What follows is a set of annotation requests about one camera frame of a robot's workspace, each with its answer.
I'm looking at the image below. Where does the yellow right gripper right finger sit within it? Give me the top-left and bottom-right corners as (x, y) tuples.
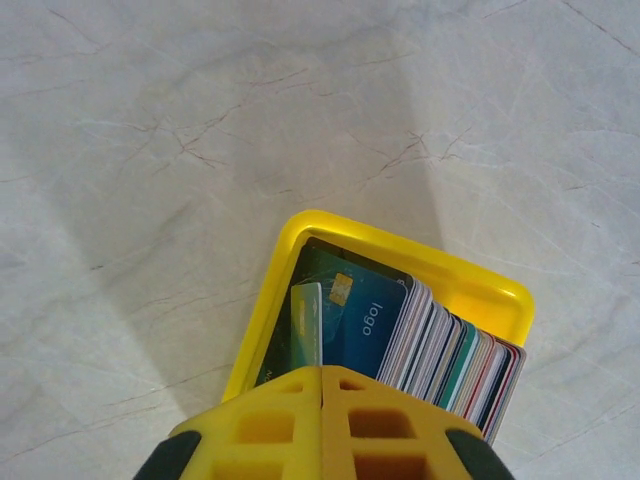
(322, 365), (516, 480)

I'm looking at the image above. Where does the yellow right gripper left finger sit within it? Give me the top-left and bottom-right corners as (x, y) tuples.
(132, 366), (325, 480)

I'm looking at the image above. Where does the stack of credit cards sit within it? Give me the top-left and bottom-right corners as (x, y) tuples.
(377, 273), (529, 447)

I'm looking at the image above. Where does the pale green credit card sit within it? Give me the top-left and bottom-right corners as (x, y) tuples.
(289, 281), (324, 372)

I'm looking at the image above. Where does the yellow plastic card tray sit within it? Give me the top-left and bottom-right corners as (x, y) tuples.
(220, 209), (537, 446)

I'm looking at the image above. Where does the blue logo credit card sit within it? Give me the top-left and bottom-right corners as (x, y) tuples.
(321, 272), (409, 382)

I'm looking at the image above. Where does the dark green credit card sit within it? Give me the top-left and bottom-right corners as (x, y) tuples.
(254, 236), (417, 389)

